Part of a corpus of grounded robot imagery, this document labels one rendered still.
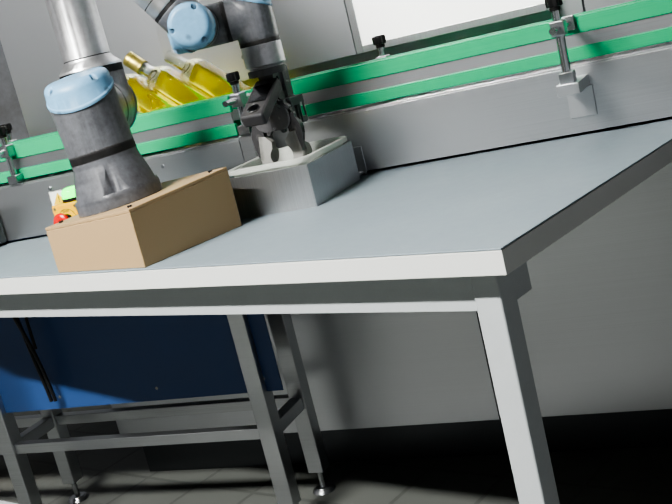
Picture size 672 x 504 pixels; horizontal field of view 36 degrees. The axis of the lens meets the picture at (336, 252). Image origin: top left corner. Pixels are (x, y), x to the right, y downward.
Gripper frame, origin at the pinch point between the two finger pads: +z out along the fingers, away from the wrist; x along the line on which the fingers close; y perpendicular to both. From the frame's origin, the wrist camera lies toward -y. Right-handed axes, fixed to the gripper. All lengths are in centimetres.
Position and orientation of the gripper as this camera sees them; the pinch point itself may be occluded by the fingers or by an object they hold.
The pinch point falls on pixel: (288, 175)
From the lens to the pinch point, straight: 190.8
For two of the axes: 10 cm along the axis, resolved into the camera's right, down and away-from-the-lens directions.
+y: 3.6, -2.8, 8.9
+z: 2.3, 9.5, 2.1
